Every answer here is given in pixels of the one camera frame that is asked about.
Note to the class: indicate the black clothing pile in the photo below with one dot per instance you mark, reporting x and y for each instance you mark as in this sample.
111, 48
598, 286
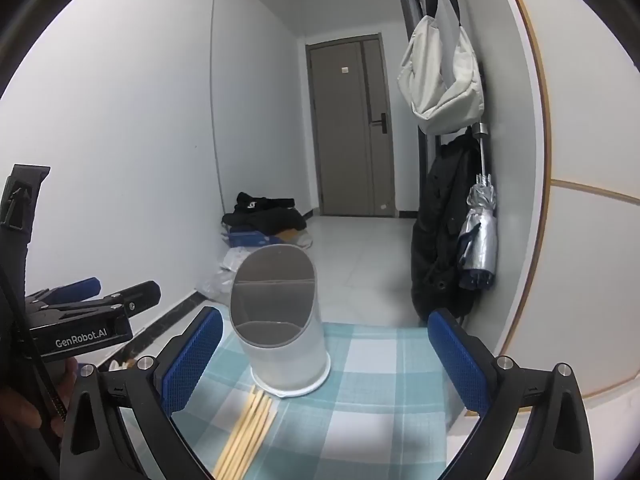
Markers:
265, 217

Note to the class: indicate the blue cardboard box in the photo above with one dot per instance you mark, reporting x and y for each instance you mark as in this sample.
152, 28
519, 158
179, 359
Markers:
250, 237

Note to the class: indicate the white shoulder bag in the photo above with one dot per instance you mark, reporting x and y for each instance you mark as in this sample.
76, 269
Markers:
435, 85

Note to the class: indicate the white wardrobe with gold trim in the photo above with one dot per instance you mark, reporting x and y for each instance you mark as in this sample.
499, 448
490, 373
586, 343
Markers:
575, 260

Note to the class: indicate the person's left hand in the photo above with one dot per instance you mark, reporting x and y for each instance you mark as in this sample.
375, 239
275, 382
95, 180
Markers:
20, 410

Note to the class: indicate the brown cardboard piece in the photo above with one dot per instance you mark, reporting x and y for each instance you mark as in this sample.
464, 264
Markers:
291, 235

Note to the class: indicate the small grey plastic mailer bag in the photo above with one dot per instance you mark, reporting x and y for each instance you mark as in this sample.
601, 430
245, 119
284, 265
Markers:
237, 259

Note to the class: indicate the large grey plastic mailer bag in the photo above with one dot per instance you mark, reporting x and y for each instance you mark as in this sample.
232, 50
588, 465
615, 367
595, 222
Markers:
217, 285

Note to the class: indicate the white grey utensil holder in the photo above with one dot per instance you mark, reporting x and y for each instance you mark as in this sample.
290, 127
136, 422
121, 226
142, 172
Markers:
290, 355

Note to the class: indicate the blue white checkered cloth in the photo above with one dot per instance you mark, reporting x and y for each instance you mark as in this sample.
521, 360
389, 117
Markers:
380, 410

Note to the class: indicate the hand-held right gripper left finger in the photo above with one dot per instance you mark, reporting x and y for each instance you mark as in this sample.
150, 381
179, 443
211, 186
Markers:
196, 360

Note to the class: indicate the silver folded umbrella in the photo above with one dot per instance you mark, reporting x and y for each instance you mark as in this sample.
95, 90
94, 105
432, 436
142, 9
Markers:
477, 240

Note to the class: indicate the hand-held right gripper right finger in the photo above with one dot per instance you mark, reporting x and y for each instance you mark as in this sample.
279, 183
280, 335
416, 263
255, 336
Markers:
457, 365

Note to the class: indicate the bunch of wooden chopsticks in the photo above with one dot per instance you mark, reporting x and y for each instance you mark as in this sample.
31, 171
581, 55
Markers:
245, 435

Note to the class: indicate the grey brown door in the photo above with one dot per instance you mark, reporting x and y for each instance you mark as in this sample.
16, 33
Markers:
345, 135

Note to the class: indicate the black coat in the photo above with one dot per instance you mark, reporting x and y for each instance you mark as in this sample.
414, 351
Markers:
440, 220

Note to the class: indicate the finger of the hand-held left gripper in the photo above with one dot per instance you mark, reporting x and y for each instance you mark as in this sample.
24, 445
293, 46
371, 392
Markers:
140, 295
80, 287

